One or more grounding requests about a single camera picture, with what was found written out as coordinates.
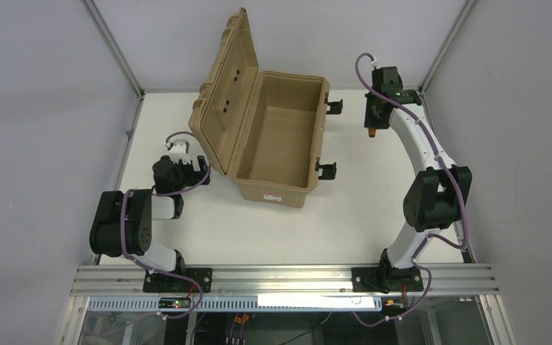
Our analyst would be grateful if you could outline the aluminium mounting rail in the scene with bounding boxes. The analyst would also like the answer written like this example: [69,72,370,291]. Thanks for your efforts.
[70,263,500,297]

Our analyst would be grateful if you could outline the perforated cable tray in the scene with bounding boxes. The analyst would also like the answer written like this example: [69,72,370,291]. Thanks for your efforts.
[88,294,382,313]

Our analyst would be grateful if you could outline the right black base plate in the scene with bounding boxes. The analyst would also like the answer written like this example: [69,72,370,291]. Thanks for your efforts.
[351,267,424,293]

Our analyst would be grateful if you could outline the small electronics board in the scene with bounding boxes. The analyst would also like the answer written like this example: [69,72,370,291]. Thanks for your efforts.
[158,298,193,309]

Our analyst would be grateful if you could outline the tan plastic storage bin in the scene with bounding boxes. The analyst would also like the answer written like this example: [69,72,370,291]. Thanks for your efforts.
[188,9,330,208]

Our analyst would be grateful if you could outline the black bin latch far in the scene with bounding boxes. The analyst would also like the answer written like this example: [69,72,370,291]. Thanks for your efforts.
[324,95,344,115]

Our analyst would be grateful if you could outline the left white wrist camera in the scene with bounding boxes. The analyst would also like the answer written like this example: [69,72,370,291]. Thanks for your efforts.
[165,139,192,165]

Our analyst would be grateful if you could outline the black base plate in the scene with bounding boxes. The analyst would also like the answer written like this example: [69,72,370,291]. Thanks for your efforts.
[351,267,424,293]
[142,268,213,293]

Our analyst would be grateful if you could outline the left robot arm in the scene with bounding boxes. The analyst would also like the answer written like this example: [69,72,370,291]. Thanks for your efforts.
[88,155,211,275]

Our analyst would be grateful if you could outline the black bin latch near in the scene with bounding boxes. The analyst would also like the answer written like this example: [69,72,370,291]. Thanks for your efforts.
[315,162,337,180]

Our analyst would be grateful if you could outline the black bin latch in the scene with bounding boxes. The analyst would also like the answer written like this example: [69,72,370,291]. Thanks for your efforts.
[315,162,337,180]
[324,95,344,115]

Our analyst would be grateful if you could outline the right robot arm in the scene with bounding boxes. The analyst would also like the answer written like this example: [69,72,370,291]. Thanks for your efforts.
[352,66,472,293]

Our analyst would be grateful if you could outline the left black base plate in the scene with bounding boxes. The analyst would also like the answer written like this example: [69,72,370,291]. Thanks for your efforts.
[142,268,213,293]

